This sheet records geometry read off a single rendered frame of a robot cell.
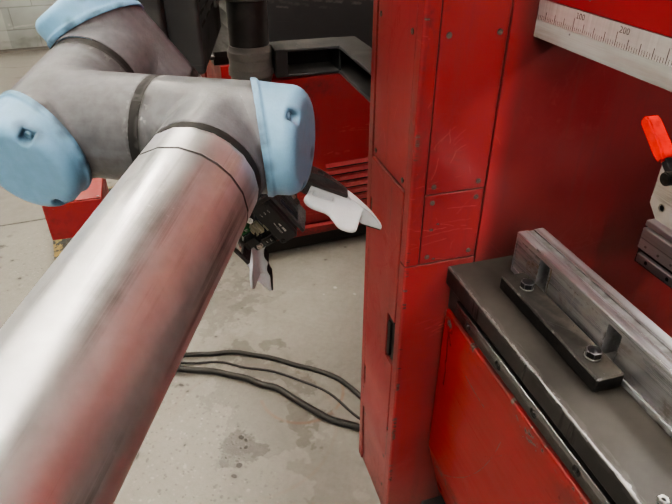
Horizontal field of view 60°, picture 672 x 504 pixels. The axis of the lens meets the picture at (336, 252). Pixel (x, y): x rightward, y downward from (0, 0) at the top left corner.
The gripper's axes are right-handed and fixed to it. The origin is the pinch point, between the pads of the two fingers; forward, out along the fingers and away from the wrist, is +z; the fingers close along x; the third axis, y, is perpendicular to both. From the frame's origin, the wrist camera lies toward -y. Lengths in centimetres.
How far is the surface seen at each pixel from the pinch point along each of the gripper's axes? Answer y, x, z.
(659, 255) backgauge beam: -37, 38, 65
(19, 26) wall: -580, -338, -41
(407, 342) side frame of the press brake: -39, -17, 59
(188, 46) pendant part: -54, -16, -17
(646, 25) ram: -27, 46, 11
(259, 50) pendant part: -93, -17, 0
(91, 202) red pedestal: -91, -83, 6
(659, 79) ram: -21, 43, 16
